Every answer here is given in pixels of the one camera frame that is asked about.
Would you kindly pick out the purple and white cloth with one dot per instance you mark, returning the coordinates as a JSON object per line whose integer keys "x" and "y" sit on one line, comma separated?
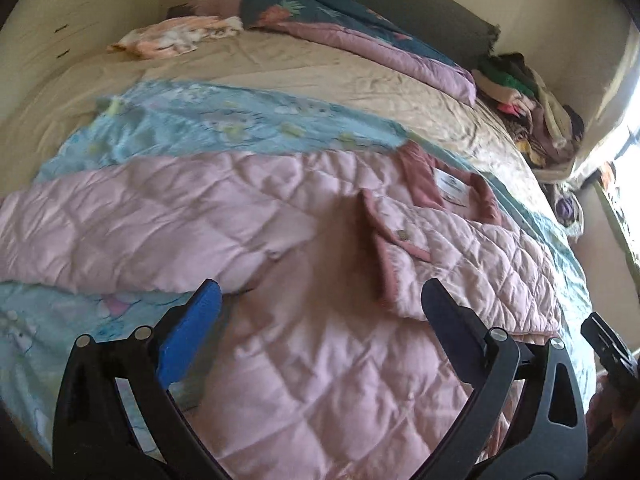
{"x": 567, "y": 210}

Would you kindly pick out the cream wardrobe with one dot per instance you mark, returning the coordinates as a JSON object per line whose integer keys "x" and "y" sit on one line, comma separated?
{"x": 75, "y": 5}

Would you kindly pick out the pink quilted jacket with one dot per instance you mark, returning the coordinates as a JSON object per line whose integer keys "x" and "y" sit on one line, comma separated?
{"x": 300, "y": 360}

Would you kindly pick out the dark grey headboard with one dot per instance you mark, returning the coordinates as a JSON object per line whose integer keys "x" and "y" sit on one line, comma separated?
{"x": 425, "y": 5}

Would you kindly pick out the beige bed sheet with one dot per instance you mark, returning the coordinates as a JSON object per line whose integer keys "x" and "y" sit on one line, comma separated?
{"x": 325, "y": 70}

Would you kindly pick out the light blue cartoon blanket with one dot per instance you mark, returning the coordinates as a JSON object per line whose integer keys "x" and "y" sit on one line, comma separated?
{"x": 200, "y": 125}

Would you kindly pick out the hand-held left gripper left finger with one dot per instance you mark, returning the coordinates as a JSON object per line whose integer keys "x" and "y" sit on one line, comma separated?
{"x": 187, "y": 332}

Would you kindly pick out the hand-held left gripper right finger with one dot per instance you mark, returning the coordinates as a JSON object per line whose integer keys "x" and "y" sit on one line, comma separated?
{"x": 452, "y": 327}

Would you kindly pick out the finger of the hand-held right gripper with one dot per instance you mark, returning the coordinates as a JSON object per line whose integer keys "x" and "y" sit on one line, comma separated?
{"x": 612, "y": 347}

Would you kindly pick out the bright window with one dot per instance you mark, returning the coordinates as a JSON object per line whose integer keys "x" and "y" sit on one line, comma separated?
{"x": 627, "y": 200}

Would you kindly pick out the beige curtain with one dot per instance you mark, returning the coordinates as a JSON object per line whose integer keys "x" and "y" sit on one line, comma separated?
{"x": 605, "y": 100}

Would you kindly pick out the dark floral quilt pink lining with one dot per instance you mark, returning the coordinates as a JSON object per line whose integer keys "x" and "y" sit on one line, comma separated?
{"x": 300, "y": 10}

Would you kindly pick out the peach floral cloth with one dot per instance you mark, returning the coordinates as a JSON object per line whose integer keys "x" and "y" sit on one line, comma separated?
{"x": 170, "y": 35}

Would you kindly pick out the pile of mixed clothes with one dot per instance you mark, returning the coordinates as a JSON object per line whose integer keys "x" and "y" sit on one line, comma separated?
{"x": 530, "y": 105}

